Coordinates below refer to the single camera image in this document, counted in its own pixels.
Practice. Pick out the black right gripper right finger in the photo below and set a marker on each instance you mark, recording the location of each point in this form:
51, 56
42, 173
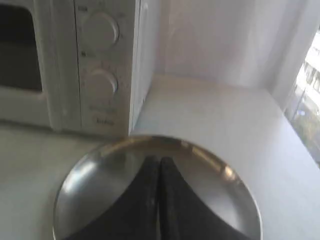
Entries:
183, 215

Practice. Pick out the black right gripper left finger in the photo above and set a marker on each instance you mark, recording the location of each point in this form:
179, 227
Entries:
134, 214

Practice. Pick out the white microwave oven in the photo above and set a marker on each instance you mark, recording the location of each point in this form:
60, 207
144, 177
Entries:
131, 60

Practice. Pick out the round silver metal tray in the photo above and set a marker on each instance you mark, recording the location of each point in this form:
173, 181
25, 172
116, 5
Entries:
97, 180

